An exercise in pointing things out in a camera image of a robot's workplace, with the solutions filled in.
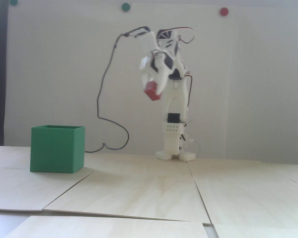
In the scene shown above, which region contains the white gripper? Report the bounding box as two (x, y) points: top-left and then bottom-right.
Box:
(141, 50), (176, 96)

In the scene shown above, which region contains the red block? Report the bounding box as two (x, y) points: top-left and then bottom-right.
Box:
(144, 81), (163, 101)

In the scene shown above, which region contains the green box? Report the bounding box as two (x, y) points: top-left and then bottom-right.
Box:
(30, 125), (86, 174)

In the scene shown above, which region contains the light plywood board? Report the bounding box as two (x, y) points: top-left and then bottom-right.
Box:
(187, 159), (298, 184)
(212, 223), (298, 238)
(0, 167), (93, 212)
(0, 146), (31, 169)
(43, 172), (212, 225)
(84, 152), (193, 178)
(5, 215), (209, 238)
(192, 176), (298, 230)

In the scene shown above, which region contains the white backdrop board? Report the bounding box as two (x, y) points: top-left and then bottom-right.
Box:
(4, 2), (298, 165)

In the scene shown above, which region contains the black wrist camera board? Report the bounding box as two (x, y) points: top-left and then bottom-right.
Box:
(124, 26), (150, 39)

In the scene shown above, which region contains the black camera cable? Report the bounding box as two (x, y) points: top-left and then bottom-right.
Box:
(85, 32), (129, 153)

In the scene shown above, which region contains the red servo wire bundle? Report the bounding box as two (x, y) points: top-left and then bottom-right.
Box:
(173, 27), (196, 45)

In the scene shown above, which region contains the thin white cable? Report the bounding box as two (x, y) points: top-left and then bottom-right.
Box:
(192, 140), (201, 158)

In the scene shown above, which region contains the dark window frame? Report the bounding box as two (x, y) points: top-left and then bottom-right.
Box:
(0, 0), (9, 146)

